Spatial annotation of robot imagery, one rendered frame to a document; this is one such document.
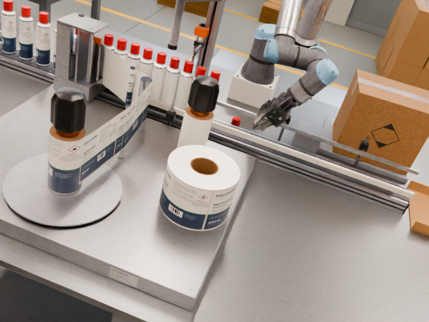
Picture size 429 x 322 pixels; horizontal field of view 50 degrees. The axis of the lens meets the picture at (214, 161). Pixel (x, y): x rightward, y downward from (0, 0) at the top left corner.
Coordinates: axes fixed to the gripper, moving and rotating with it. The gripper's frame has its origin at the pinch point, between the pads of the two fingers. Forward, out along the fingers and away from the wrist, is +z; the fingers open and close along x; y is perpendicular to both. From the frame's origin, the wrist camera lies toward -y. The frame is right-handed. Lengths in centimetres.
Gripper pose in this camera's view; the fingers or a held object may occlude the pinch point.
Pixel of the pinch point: (256, 125)
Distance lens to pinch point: 170.5
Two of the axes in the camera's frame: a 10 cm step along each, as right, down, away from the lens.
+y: -2.9, 5.0, -8.2
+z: -6.6, 5.2, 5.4
